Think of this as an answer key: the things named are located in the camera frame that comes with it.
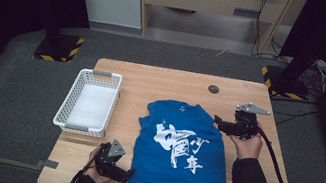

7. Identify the white perforated plastic basket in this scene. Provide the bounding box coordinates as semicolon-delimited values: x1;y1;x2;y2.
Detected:
51;64;124;141

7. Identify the black hanging cable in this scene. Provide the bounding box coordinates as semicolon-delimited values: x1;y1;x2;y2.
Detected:
248;0;303;66

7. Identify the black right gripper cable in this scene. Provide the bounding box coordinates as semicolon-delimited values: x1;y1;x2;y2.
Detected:
245;126;321;183

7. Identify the tangled cable bundle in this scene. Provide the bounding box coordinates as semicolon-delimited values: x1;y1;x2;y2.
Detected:
298;57;326;101

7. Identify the person's left hand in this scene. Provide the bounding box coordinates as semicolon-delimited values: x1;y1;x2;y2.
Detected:
84;142;117;183

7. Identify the dark round table grommet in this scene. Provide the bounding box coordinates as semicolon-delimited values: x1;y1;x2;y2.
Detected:
206;83;221;95

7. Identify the grey tape strip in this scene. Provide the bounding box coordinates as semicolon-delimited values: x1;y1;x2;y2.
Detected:
34;157;60;171

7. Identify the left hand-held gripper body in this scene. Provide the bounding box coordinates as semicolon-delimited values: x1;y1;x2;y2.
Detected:
90;136;129;180

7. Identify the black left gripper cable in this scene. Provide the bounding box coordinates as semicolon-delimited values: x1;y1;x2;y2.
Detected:
68;138;105;183

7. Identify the black stand with striped base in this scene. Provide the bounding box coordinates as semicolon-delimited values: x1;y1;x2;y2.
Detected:
32;8;90;68
256;49;316;104

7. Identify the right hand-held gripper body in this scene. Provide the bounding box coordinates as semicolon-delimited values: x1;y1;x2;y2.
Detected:
230;100;273;144

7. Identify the person's right hand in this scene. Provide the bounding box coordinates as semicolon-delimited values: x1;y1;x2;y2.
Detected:
226;118;267;163

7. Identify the blue printed t-shirt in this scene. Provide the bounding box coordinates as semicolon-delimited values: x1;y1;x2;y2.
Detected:
127;93;245;183

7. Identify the black floor cable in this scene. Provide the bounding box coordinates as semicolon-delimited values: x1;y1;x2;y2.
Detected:
266;94;320;131

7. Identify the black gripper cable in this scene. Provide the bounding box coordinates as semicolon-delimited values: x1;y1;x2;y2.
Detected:
68;138;105;183
245;126;321;183

